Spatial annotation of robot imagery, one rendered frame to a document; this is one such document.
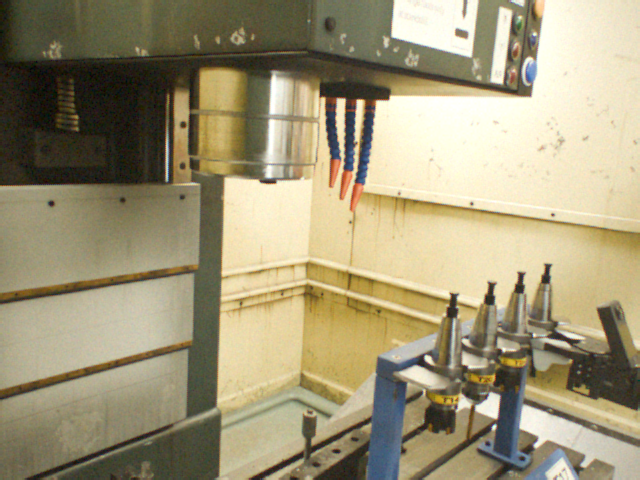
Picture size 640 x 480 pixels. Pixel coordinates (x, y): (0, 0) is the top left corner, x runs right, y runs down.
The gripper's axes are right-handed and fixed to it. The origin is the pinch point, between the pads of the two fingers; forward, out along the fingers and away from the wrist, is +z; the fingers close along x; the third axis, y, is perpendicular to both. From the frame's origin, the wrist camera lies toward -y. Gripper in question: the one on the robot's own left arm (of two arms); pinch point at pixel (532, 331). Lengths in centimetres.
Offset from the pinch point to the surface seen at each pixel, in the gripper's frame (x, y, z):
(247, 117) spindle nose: -63, -35, 12
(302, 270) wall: 41, 18, 97
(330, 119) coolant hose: -44, -35, 16
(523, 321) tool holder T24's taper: -11.9, -5.2, -2.7
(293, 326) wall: 39, 38, 97
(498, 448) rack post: 3.9, 27.7, 4.2
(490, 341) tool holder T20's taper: -23.2, -4.3, -2.6
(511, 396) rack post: 3.9, 15.8, 3.3
